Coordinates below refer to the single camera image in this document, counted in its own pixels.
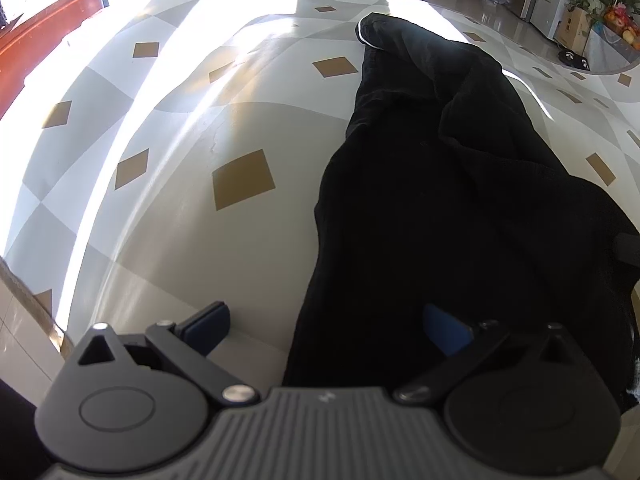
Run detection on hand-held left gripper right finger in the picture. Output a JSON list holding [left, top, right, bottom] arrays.
[[392, 301, 596, 407]]

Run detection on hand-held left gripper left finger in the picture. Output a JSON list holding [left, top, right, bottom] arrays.
[[66, 302, 261, 407]]

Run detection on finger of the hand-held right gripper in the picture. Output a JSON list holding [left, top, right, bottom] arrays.
[[612, 232, 640, 264]]

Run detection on black t-shirt white stripes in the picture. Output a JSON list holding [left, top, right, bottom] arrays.
[[282, 12, 640, 413]]

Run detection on grey cloth covered table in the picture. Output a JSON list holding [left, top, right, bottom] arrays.
[[582, 27, 640, 74]]

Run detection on fruit basket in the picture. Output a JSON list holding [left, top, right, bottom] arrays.
[[602, 5, 640, 49]]

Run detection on cardboard box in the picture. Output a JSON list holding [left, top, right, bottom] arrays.
[[555, 7, 591, 54]]

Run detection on white chest freezer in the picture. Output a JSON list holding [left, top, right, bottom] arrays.
[[530, 0, 586, 41]]

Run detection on red-brown wooden bench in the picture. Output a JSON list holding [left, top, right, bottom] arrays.
[[0, 0, 109, 116]]

